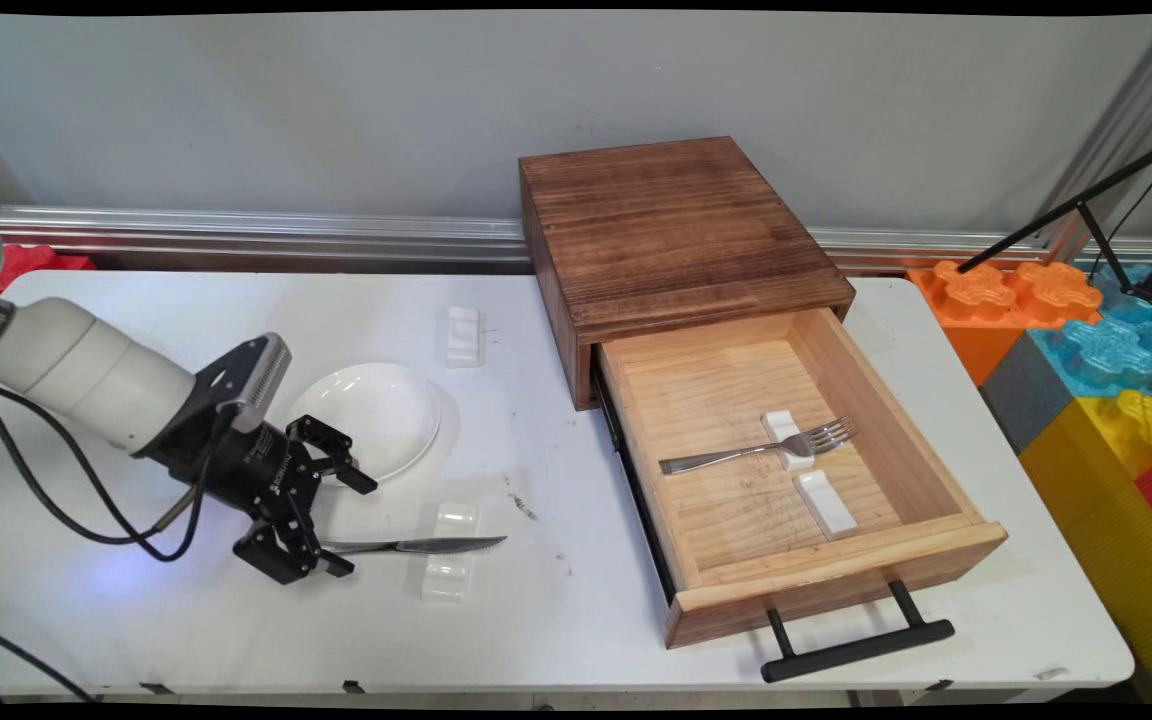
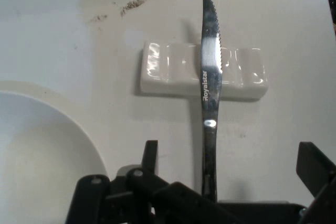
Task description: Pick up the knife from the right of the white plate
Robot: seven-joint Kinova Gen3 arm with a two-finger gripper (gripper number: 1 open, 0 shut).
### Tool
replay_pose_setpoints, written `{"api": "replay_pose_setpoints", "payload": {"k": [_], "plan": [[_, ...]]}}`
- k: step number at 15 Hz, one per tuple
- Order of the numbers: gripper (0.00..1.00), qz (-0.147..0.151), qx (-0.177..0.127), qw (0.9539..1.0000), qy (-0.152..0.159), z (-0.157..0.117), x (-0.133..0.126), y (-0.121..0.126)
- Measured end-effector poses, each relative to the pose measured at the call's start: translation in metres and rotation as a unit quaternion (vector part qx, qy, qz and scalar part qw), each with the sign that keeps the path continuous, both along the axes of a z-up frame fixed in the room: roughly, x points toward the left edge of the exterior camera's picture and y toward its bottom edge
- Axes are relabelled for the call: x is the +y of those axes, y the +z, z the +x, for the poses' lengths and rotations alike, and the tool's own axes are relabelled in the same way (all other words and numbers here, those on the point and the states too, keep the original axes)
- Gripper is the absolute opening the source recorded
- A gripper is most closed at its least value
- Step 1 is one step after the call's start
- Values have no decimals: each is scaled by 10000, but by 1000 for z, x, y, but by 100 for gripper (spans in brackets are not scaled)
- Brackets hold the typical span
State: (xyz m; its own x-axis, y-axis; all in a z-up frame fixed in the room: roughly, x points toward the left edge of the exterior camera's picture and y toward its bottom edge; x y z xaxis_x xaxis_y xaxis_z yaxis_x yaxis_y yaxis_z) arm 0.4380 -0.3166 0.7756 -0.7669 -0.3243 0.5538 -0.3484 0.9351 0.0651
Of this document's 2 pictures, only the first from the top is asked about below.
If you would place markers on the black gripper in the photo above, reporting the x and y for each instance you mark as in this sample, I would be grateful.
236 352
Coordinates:
246 465

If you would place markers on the silver metal knife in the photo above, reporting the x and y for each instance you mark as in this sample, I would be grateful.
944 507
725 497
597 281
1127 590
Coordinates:
426 545

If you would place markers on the silver metal fork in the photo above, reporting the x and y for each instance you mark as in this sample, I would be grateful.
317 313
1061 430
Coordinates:
756 450

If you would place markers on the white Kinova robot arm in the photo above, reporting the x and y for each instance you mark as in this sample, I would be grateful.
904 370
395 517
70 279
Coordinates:
86 375

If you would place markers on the white round plate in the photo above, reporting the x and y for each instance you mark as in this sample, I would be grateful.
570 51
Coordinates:
386 415

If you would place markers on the clear rest near knife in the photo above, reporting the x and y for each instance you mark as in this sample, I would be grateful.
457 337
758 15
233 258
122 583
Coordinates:
446 580

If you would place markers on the light wooden drawer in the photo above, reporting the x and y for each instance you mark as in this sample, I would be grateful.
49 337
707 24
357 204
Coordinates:
736 400

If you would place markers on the dark wooden cabinet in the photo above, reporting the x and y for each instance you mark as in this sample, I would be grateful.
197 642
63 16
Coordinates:
676 215

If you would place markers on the white ceramic cutlery rest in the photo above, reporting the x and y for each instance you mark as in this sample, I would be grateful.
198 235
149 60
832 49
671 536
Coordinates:
786 438
824 503

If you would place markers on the orange foam block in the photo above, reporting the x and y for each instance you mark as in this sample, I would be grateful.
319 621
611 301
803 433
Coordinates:
986 295

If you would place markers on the grey foam block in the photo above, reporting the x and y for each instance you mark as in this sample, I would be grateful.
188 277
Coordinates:
1026 395

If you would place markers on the yellow foam block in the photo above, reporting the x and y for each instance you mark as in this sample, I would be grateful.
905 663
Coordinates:
1106 520

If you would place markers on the black tripod stand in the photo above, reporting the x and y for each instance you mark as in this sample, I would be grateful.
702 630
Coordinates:
1066 208

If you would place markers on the blue foam block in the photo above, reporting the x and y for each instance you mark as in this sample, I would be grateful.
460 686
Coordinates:
1106 345

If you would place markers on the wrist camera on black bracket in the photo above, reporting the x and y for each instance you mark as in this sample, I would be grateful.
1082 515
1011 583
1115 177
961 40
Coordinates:
251 375

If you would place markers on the clear rest near wall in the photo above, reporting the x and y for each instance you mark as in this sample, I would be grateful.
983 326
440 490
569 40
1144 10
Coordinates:
464 335

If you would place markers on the aluminium rail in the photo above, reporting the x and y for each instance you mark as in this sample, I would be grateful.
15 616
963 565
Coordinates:
236 232

